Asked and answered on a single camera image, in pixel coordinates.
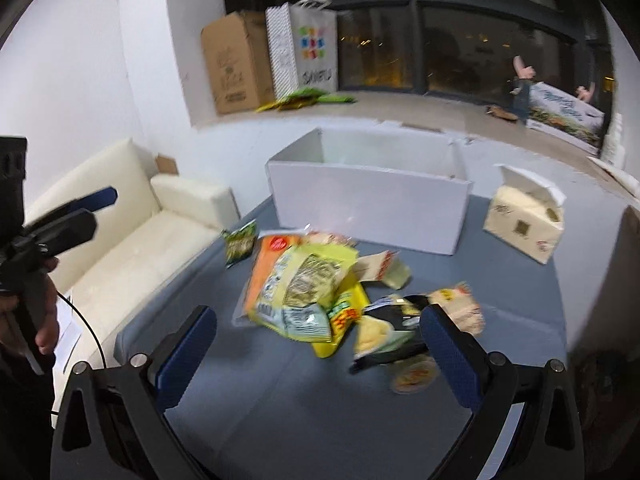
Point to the pile of green packets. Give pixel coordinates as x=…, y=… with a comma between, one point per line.
x=300, y=96

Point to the flat white cardboard sheet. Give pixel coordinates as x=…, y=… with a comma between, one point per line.
x=615, y=172

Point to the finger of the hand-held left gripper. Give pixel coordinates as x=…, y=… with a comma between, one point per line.
x=65, y=232
x=97, y=197

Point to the white storage box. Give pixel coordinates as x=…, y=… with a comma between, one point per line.
x=360, y=200

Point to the black framed window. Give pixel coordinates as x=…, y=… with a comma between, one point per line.
x=416, y=50

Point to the orange snack packet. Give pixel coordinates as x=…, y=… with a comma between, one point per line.
x=265, y=260

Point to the yellow-green snack bag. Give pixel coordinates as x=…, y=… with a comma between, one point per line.
x=305, y=280

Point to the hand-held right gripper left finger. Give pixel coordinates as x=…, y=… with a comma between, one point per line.
x=185, y=355

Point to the white stacked items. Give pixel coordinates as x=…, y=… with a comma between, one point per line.
x=612, y=140

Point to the printed carton box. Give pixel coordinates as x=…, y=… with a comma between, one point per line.
x=565, y=112

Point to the yellow snack packet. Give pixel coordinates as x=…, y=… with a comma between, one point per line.
x=345, y=320

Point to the cream tissue pack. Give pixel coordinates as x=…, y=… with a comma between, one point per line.
x=520, y=220

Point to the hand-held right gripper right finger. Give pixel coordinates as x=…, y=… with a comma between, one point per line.
x=450, y=360

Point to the small pink toy figure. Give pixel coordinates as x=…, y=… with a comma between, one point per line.
x=586, y=94

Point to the black snack packet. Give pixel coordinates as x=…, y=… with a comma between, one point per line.
x=395, y=320

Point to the white shopping bag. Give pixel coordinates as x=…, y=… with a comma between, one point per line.
x=315, y=45

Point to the small green snack packet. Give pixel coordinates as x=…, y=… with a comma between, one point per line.
x=240, y=242

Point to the tan snack packet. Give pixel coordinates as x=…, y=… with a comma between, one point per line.
x=327, y=238

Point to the white and red snack packet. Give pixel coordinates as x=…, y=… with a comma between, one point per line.
x=380, y=267

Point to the round snack cup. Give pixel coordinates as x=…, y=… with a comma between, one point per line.
x=412, y=377

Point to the large tan cardboard box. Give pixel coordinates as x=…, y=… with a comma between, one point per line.
x=625, y=270

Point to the person's left forearm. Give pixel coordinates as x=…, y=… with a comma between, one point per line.
x=25, y=410

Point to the white paper sheet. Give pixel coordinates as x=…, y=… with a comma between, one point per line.
x=67, y=335

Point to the brown cardboard box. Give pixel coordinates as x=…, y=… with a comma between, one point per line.
x=235, y=60

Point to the brown cardboard piece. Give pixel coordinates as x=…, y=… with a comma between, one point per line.
x=166, y=164

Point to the person's left hand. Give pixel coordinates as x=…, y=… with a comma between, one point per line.
x=47, y=310

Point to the cream leather sofa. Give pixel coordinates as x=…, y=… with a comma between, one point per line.
x=150, y=245

